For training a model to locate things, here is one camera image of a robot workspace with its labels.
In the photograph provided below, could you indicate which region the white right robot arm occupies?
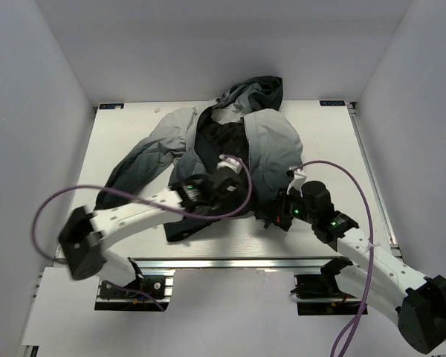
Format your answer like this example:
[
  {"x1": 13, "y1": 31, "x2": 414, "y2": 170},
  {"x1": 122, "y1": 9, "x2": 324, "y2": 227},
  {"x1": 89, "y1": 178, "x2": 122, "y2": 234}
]
[{"x1": 276, "y1": 181, "x2": 446, "y2": 354}]

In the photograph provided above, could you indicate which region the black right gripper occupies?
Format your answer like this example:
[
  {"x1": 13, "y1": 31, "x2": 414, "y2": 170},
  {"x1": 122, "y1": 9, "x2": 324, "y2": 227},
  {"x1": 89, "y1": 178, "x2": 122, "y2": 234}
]
[{"x1": 262, "y1": 185, "x2": 317, "y2": 225}]

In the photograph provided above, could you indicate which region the blue left corner label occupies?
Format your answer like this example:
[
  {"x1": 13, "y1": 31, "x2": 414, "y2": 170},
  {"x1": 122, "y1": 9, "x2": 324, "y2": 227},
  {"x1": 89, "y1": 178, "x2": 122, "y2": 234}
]
[{"x1": 98, "y1": 103, "x2": 124, "y2": 110}]

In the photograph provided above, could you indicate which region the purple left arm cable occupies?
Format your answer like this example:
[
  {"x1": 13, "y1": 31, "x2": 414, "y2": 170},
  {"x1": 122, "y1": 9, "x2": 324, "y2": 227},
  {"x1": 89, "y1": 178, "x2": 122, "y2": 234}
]
[{"x1": 32, "y1": 153, "x2": 253, "y2": 312}]

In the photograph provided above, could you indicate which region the blue corner label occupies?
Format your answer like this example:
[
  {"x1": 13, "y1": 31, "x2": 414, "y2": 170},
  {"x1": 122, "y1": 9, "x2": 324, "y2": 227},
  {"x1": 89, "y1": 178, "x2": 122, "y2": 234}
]
[
  {"x1": 319, "y1": 100, "x2": 346, "y2": 106},
  {"x1": 98, "y1": 103, "x2": 124, "y2": 110}
]

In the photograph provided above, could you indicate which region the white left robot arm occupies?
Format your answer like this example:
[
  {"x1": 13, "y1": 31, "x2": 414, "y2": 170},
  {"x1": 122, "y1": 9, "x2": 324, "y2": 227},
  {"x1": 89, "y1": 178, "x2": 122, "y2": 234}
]
[{"x1": 59, "y1": 157, "x2": 252, "y2": 297}]

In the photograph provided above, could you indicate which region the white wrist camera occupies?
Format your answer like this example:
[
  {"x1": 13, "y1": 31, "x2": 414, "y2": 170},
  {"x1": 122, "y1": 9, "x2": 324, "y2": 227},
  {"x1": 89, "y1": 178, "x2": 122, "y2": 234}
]
[
  {"x1": 286, "y1": 167, "x2": 307, "y2": 195},
  {"x1": 216, "y1": 154, "x2": 243, "y2": 174}
]

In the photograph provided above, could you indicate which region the grey black gradient jacket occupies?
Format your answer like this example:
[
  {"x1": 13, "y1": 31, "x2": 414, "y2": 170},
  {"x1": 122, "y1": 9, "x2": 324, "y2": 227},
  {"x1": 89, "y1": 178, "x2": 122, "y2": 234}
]
[{"x1": 95, "y1": 75, "x2": 305, "y2": 245}]

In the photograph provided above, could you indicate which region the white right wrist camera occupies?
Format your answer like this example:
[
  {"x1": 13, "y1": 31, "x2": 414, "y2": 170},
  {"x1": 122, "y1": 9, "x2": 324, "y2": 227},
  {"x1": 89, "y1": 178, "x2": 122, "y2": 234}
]
[{"x1": 286, "y1": 167, "x2": 307, "y2": 195}]

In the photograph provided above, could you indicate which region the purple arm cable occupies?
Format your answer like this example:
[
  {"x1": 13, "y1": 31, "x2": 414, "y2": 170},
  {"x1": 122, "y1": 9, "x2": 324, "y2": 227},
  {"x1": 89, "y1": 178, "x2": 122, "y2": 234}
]
[
  {"x1": 285, "y1": 160, "x2": 375, "y2": 357},
  {"x1": 32, "y1": 153, "x2": 253, "y2": 312}
]

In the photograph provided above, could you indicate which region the blue right corner label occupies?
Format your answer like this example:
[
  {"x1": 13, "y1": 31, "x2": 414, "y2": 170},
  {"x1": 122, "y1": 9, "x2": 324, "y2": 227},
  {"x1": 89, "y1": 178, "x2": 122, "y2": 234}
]
[{"x1": 319, "y1": 100, "x2": 346, "y2": 106}]

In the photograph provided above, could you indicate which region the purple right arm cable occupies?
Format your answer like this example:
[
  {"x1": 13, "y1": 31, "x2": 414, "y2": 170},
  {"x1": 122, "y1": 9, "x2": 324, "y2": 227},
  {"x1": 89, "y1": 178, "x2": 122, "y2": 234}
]
[{"x1": 285, "y1": 160, "x2": 375, "y2": 357}]

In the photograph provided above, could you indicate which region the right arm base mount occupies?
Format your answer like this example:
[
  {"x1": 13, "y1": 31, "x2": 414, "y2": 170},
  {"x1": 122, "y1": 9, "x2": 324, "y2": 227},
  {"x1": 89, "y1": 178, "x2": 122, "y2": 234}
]
[{"x1": 290, "y1": 257, "x2": 360, "y2": 316}]

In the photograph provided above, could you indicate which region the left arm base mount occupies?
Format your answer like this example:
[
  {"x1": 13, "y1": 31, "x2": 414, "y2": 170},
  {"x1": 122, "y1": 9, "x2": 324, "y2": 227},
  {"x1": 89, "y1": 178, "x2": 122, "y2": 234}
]
[{"x1": 94, "y1": 261, "x2": 175, "y2": 312}]

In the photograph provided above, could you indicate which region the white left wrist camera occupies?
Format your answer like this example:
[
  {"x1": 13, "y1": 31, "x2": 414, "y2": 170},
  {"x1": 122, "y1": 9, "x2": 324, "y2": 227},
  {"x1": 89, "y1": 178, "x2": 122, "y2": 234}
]
[{"x1": 216, "y1": 154, "x2": 243, "y2": 174}]

